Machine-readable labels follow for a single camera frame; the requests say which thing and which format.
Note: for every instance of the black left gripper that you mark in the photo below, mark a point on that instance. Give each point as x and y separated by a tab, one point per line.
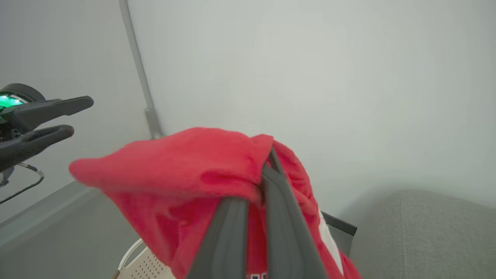
17	95

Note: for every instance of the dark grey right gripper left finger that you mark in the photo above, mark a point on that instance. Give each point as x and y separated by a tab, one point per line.
223	240

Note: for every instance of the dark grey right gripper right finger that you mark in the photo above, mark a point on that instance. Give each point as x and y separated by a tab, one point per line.
285	224

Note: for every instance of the red fleece garment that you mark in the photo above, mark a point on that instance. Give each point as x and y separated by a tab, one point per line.
174	170

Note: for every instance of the white perforated laundry basket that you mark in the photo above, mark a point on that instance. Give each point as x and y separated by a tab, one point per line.
145	265

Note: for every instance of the grey fabric sofa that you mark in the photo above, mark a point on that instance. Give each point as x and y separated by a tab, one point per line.
434	236

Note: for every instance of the black wall baseboard strip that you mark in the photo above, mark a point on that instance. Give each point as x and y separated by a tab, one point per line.
341	226

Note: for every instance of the grey wall baseboard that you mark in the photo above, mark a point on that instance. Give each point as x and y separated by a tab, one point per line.
42	209

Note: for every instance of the grey wall conduit pipe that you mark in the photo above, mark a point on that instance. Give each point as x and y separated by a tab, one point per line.
141	73

